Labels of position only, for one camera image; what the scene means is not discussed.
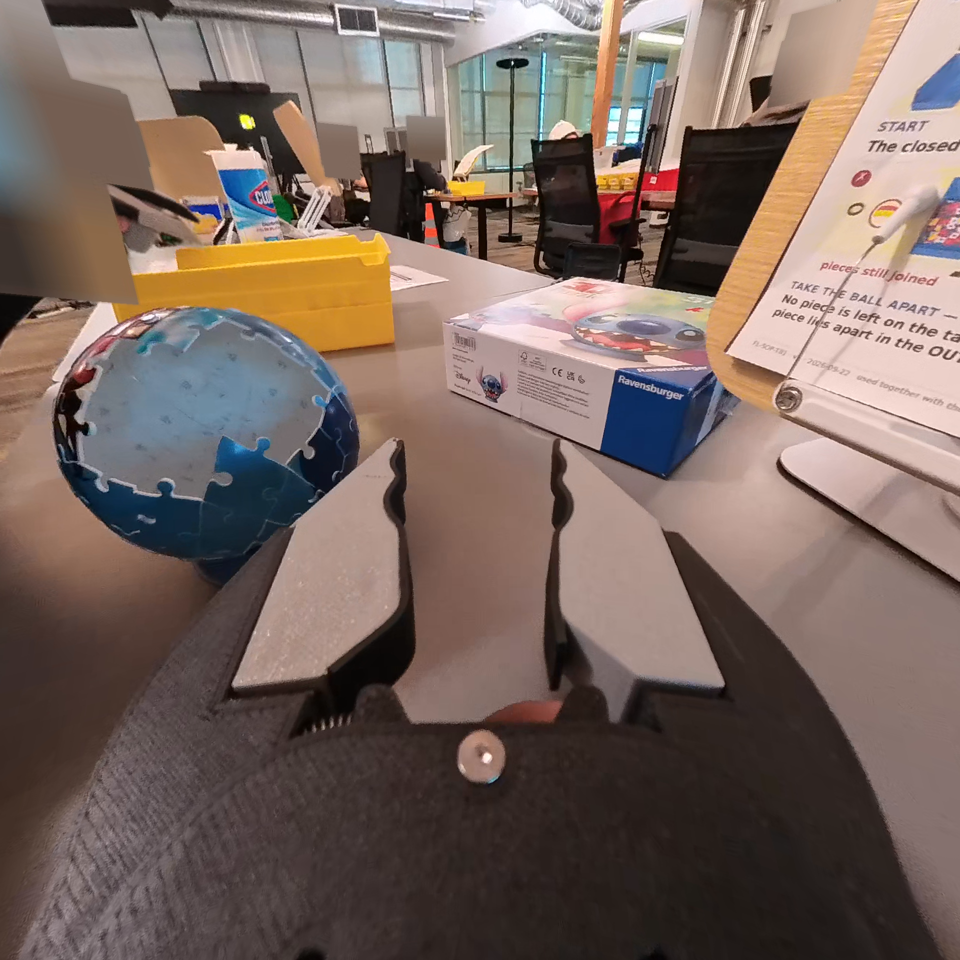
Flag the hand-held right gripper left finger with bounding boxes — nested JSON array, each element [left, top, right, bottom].
[[231, 437, 417, 695]]

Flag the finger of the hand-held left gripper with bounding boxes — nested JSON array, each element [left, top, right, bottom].
[[108, 183, 204, 225], [123, 221, 189, 252]]

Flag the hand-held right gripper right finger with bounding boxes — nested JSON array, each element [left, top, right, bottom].
[[544, 438, 726, 723]]

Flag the blue ball stand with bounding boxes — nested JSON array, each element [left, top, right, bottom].
[[193, 551, 260, 588]]

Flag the blue puzzle ball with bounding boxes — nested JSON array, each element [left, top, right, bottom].
[[51, 306, 361, 562]]

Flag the white and blue puzzle box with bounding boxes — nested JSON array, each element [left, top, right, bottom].
[[442, 276, 740, 480]]

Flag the person's right hand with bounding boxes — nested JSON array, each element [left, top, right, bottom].
[[487, 701, 565, 725]]

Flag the disinfecting wipes canister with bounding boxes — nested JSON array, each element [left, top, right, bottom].
[[204, 146, 286, 245]]

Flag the black monitor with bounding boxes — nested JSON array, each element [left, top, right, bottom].
[[168, 88, 303, 177]]

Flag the white paper label sheet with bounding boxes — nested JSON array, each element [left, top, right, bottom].
[[388, 262, 449, 294]]

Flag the white instruction sheet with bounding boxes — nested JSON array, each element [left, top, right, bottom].
[[726, 0, 960, 440]]

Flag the black floor lamp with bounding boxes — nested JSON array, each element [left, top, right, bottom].
[[495, 56, 532, 245]]

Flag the red cloth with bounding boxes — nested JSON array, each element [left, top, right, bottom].
[[596, 168, 680, 226]]

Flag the black office chair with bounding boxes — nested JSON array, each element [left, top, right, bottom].
[[531, 133, 648, 280], [652, 122, 798, 295]]

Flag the wooden pillar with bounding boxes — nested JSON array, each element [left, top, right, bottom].
[[591, 0, 625, 147]]

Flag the wire page holder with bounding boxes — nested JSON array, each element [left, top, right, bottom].
[[776, 186, 940, 414]]

